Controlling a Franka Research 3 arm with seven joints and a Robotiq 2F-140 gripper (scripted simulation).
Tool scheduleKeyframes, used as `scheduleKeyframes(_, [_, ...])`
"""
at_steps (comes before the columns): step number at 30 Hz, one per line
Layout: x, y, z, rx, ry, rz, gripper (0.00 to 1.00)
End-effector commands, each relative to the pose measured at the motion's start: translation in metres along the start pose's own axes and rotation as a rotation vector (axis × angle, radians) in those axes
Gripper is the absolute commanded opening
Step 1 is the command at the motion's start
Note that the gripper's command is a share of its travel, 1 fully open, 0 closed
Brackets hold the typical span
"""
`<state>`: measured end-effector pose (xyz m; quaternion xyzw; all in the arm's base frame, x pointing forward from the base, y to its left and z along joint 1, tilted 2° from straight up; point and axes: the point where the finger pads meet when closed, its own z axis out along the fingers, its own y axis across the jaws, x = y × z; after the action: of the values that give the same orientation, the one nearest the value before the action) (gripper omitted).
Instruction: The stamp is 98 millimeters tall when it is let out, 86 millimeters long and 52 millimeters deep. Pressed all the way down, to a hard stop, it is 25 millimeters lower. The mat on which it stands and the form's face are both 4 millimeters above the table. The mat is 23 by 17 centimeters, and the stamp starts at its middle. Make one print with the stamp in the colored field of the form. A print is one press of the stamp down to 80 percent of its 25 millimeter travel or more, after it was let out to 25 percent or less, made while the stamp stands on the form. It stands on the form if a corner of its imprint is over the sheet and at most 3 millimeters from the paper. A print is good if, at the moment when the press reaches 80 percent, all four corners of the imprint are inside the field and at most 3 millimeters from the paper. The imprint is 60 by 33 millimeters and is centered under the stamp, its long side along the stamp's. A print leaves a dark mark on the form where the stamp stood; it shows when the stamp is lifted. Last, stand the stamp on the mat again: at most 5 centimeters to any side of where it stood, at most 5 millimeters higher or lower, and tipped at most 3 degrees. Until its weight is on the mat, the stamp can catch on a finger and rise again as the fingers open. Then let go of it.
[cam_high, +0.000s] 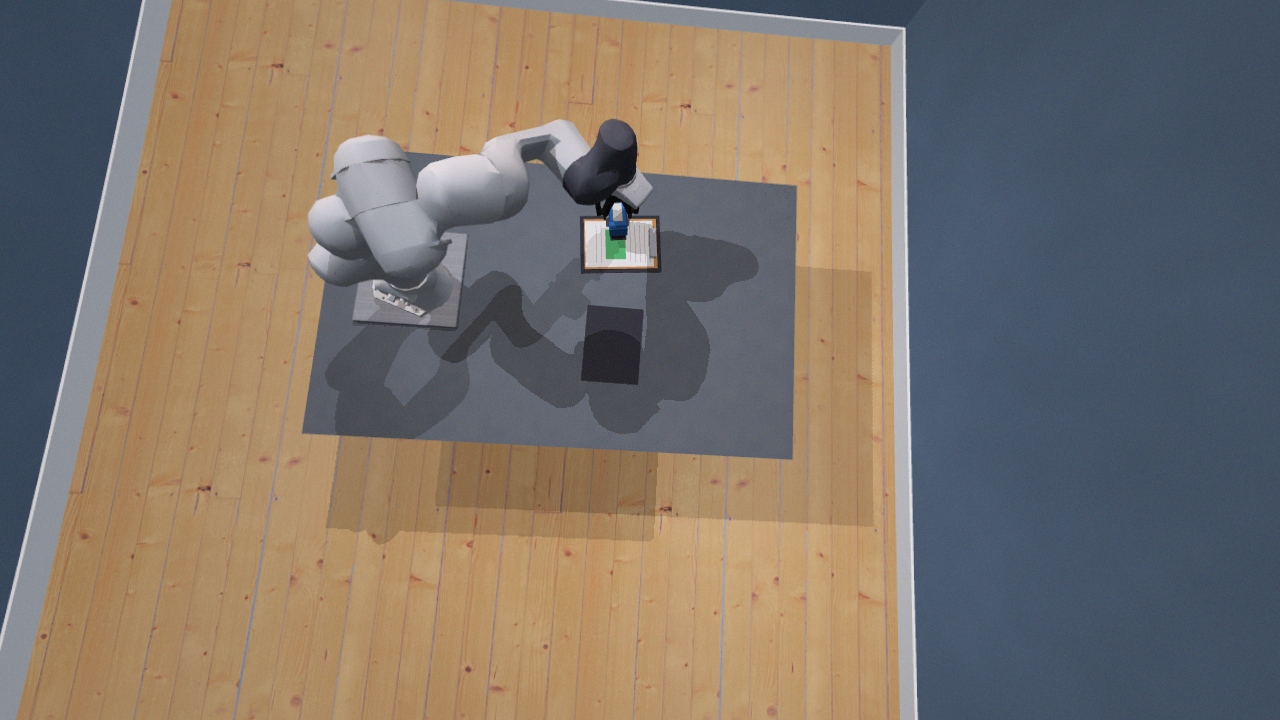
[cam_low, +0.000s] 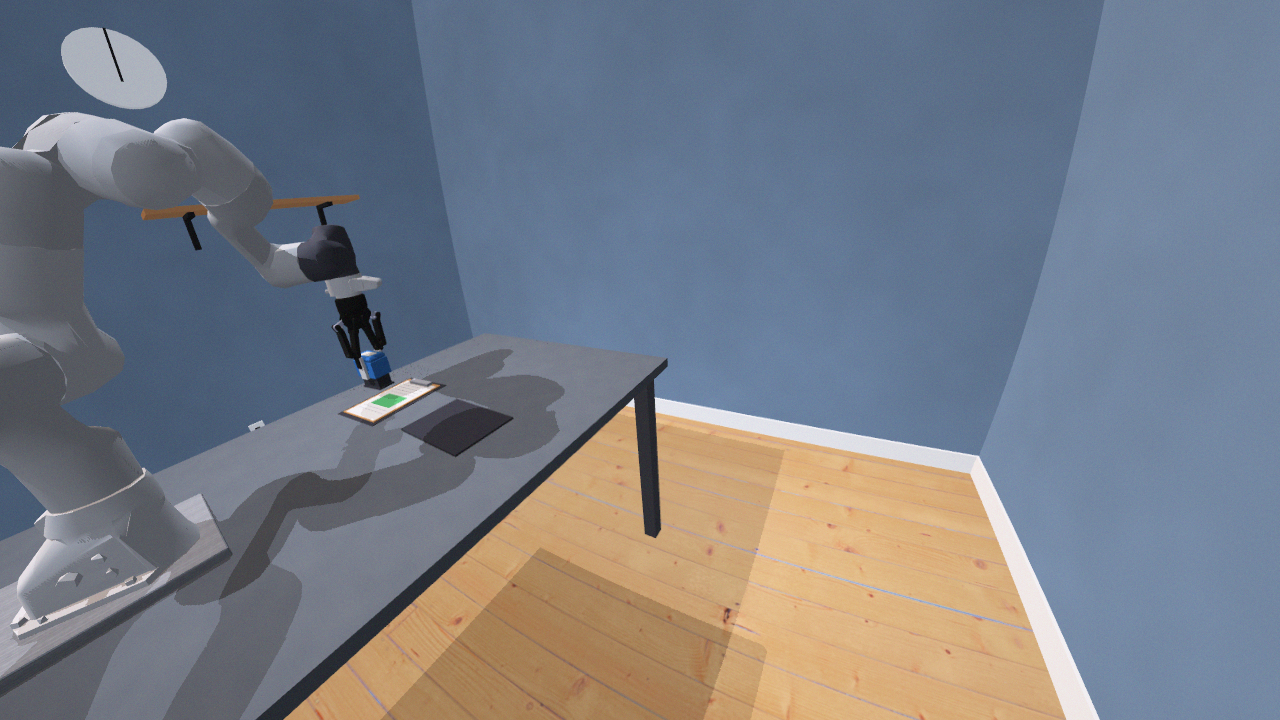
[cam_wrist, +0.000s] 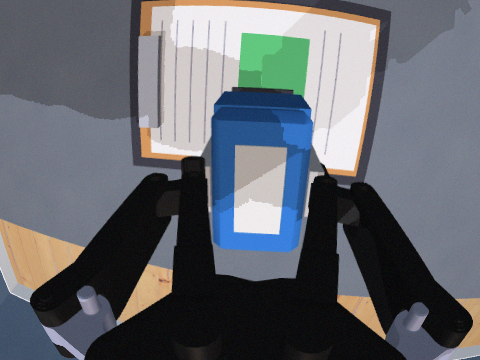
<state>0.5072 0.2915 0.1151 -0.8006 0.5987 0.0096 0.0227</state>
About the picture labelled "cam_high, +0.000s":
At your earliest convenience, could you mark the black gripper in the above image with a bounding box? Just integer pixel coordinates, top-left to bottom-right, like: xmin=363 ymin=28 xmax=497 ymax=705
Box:
xmin=595 ymin=195 xmax=639 ymax=227

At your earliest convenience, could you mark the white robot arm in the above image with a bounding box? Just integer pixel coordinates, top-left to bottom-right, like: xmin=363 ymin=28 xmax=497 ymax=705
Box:
xmin=308 ymin=119 xmax=653 ymax=316

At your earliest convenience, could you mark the blue self-inking stamp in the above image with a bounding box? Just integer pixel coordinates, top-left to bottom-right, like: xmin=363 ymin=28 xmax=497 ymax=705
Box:
xmin=608 ymin=202 xmax=628 ymax=240

